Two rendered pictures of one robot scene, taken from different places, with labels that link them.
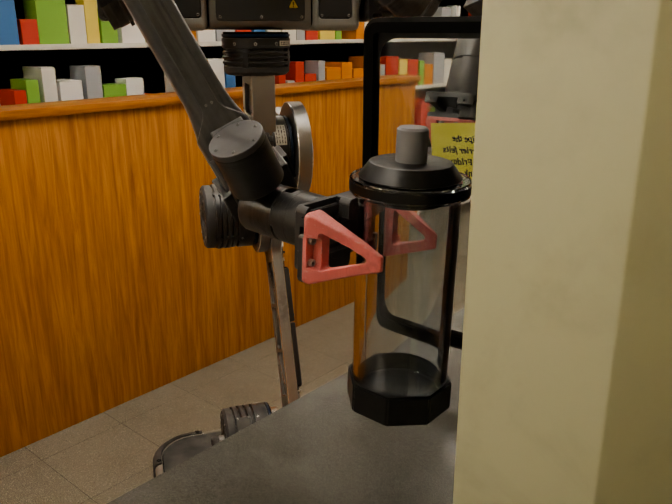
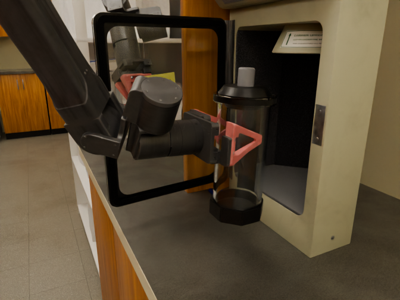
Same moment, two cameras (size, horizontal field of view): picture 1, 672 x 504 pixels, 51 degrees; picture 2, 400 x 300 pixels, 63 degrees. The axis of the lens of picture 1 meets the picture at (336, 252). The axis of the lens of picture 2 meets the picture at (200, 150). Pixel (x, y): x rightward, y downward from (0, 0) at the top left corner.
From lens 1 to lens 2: 68 cm
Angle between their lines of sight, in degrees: 64
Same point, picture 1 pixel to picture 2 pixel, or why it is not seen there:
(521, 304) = (344, 126)
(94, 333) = not seen: outside the picture
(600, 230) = (368, 89)
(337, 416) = (171, 254)
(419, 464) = (231, 241)
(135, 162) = not seen: outside the picture
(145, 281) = not seen: outside the picture
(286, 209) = (181, 132)
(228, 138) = (156, 90)
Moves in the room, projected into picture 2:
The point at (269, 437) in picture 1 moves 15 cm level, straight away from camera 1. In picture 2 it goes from (173, 286) to (96, 269)
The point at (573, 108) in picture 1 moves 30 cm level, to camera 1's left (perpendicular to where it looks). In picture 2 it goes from (364, 46) to (384, 47)
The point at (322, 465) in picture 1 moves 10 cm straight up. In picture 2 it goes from (215, 272) to (215, 223)
